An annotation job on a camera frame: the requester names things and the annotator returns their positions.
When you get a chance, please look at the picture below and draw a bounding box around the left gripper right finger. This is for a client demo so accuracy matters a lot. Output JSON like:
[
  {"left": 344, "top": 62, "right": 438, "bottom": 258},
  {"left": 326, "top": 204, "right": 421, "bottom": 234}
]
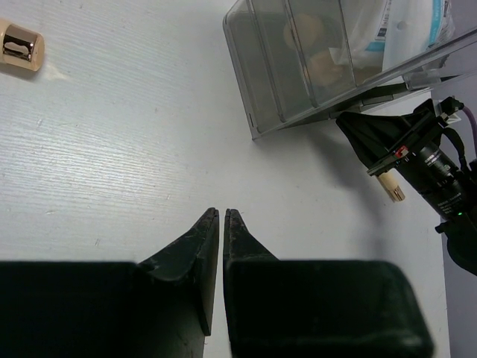
[{"left": 223, "top": 209, "right": 435, "bottom": 357}]

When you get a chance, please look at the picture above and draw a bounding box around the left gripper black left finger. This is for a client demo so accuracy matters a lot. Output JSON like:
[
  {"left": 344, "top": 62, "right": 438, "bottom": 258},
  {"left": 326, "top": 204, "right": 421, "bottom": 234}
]
[{"left": 1, "top": 208, "right": 219, "bottom": 357}]

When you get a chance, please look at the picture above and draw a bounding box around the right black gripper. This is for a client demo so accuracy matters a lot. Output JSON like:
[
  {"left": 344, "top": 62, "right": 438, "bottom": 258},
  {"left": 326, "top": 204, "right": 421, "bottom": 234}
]
[{"left": 336, "top": 99, "right": 476, "bottom": 274}]

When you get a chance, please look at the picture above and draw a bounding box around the beige rose-gold lipstick pen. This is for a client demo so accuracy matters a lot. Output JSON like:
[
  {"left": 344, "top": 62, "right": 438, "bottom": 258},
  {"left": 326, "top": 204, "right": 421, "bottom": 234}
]
[{"left": 376, "top": 172, "right": 405, "bottom": 202}]

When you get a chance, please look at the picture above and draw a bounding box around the beige makeup sponge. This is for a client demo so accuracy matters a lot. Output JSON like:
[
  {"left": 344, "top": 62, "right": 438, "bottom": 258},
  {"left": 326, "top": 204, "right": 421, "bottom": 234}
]
[
  {"left": 283, "top": 13, "right": 325, "bottom": 49},
  {"left": 303, "top": 49, "right": 355, "bottom": 87}
]

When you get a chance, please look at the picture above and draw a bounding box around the clear acrylic organizer box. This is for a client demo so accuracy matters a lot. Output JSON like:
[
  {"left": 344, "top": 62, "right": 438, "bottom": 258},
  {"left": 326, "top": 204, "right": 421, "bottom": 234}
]
[{"left": 223, "top": 1, "right": 476, "bottom": 138}]

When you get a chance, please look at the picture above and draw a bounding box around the beige makeup tube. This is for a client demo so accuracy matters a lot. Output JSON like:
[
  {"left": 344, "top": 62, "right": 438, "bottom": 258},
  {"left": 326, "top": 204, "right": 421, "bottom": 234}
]
[{"left": 1, "top": 19, "right": 45, "bottom": 72}]

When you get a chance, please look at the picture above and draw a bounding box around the white blue sachet packet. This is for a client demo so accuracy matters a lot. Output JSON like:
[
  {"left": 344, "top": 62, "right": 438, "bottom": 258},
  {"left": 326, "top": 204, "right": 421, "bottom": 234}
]
[{"left": 332, "top": 0, "right": 391, "bottom": 69}]

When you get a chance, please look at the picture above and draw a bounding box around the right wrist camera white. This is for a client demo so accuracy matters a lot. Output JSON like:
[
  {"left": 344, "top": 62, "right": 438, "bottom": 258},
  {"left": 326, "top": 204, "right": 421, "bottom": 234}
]
[{"left": 437, "top": 96, "right": 464, "bottom": 125}]

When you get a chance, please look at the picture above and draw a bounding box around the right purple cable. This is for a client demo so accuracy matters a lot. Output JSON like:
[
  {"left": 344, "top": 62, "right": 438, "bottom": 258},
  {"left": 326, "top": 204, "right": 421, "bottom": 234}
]
[{"left": 461, "top": 106, "right": 477, "bottom": 135}]

